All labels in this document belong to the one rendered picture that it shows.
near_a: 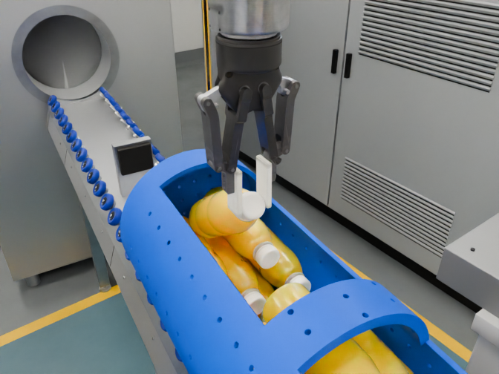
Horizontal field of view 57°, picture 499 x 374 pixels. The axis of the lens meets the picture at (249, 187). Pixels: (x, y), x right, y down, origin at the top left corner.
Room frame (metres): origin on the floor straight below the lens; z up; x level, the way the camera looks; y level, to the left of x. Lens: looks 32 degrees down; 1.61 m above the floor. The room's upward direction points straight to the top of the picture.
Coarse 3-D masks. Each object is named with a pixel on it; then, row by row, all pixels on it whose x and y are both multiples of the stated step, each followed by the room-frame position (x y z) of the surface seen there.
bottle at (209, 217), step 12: (216, 192) 0.60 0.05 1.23; (204, 204) 0.59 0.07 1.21; (216, 204) 0.55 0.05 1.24; (192, 216) 0.62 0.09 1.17; (204, 216) 0.58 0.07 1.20; (216, 216) 0.54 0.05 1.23; (228, 216) 0.53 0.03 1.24; (192, 228) 0.63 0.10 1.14; (204, 228) 0.59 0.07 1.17; (216, 228) 0.55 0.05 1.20; (228, 228) 0.53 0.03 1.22; (240, 228) 0.53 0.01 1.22
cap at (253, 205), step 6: (246, 192) 0.53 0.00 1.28; (252, 192) 0.53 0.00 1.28; (246, 198) 0.52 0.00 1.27; (252, 198) 0.52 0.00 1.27; (258, 198) 0.52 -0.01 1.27; (246, 204) 0.51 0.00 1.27; (252, 204) 0.52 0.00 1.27; (258, 204) 0.52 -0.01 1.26; (264, 204) 0.52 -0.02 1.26; (246, 210) 0.51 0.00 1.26; (252, 210) 0.51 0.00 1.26; (258, 210) 0.51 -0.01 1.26; (246, 216) 0.50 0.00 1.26; (252, 216) 0.51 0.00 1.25; (258, 216) 0.51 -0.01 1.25
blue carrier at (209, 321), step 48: (144, 192) 0.66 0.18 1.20; (192, 192) 0.73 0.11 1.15; (144, 240) 0.57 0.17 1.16; (192, 240) 0.51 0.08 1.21; (288, 240) 0.68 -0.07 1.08; (192, 288) 0.44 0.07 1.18; (336, 288) 0.39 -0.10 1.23; (384, 288) 0.43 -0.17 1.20; (192, 336) 0.39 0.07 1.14; (240, 336) 0.35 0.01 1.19; (288, 336) 0.33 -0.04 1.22; (336, 336) 0.32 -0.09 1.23; (384, 336) 0.46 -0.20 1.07
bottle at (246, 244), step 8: (208, 192) 0.74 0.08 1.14; (256, 224) 0.63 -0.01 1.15; (264, 224) 0.65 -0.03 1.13; (248, 232) 0.62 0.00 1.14; (256, 232) 0.62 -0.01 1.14; (264, 232) 0.62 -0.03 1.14; (232, 240) 0.62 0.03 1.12; (240, 240) 0.61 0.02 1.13; (248, 240) 0.61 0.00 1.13; (256, 240) 0.60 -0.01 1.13; (264, 240) 0.61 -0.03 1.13; (232, 248) 0.63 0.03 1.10; (240, 248) 0.61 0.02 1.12; (248, 248) 0.60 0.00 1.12; (256, 248) 0.59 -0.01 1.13; (248, 256) 0.60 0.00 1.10
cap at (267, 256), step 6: (264, 246) 0.59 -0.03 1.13; (270, 246) 0.59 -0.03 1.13; (258, 252) 0.58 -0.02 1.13; (264, 252) 0.58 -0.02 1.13; (270, 252) 0.58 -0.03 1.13; (276, 252) 0.59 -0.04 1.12; (258, 258) 0.58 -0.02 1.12; (264, 258) 0.58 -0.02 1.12; (270, 258) 0.58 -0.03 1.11; (276, 258) 0.59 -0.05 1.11; (264, 264) 0.58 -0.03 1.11; (270, 264) 0.58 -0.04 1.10
